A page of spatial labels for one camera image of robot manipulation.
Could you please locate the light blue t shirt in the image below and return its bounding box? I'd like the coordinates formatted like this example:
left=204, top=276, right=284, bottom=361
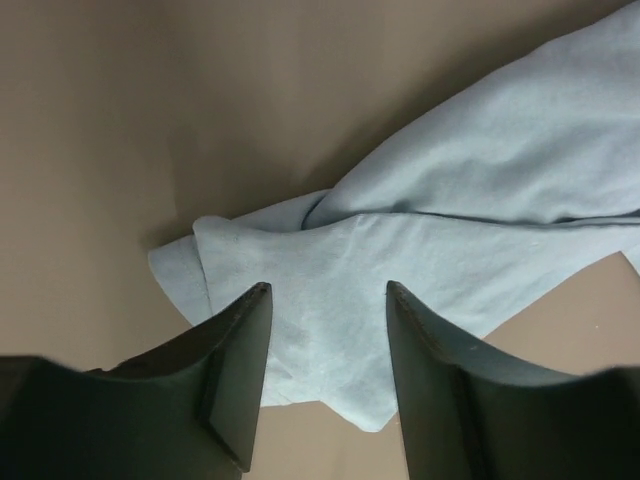
left=149, top=3, right=639, bottom=432

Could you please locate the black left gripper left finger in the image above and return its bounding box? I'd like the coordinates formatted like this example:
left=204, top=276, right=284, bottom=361
left=1, top=283, right=273, bottom=480

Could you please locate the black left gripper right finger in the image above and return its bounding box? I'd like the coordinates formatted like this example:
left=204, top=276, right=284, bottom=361
left=386, top=281, right=639, bottom=479

